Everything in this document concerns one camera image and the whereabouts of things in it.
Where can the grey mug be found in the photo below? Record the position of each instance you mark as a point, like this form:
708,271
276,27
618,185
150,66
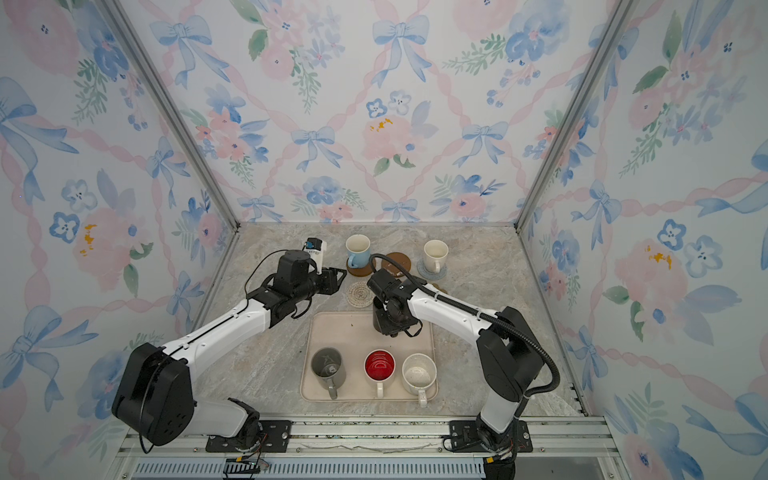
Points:
329,369

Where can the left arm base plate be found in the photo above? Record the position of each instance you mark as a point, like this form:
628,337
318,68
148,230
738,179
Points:
271,436

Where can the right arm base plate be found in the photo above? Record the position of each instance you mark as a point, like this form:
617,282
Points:
463,437

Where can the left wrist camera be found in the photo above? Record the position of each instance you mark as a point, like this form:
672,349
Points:
297,267

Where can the black mug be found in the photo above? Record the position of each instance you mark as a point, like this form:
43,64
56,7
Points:
382,321

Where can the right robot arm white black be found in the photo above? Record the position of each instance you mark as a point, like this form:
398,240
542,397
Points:
514,365

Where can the white and blue mug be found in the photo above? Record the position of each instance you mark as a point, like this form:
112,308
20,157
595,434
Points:
358,250

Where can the glossy brown wooden coaster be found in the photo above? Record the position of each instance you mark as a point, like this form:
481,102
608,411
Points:
396,263

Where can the matte brown wooden coaster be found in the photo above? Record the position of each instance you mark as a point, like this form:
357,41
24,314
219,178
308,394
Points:
360,270

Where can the clear patterned glass coaster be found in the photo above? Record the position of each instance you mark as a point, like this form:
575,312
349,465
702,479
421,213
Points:
358,295

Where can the beige serving tray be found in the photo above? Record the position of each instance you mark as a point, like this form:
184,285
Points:
354,336

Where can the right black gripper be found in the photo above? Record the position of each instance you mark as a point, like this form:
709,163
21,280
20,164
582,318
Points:
390,330

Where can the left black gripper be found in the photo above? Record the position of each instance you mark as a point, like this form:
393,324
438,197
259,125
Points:
332,283

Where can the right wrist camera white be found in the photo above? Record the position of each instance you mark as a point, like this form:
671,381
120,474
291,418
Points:
382,283

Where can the grey braided round coaster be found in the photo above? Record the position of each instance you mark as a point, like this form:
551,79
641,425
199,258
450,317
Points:
430,276

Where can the aluminium front rail frame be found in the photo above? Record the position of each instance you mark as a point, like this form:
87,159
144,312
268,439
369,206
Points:
367,447

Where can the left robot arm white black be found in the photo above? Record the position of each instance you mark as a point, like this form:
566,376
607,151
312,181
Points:
156,395

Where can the cream mug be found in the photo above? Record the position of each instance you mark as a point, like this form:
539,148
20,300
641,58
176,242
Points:
436,253

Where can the red interior white mug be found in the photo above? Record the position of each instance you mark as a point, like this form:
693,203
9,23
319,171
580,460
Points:
380,369

